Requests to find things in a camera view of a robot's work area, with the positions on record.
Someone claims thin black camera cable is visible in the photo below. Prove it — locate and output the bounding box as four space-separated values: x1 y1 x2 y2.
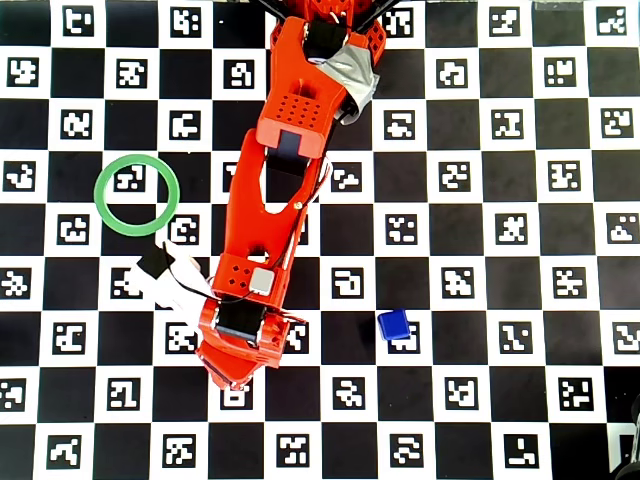
164 259 271 304

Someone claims green ring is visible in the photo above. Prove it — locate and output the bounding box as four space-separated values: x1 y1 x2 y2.
93 153 181 238

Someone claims small grey square block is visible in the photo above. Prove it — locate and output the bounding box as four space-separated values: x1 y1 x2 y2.
248 267 276 295

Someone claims grey duct tape wad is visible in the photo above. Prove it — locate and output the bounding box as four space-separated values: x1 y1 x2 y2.
319 43 382 126

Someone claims thick black plug cable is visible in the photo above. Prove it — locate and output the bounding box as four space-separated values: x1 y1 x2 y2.
352 0 404 29

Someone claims blue cube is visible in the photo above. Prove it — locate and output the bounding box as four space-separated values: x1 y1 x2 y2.
376 308 412 342

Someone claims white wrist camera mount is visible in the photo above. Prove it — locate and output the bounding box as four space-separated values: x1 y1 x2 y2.
127 239 214 314

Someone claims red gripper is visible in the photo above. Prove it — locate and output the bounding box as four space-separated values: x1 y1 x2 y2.
193 307 307 392

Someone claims black white marker checkerboard mat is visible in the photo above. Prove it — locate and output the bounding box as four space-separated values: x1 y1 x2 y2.
0 0 640 480

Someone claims black camera stand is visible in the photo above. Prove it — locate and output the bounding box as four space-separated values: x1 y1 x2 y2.
610 389 640 480

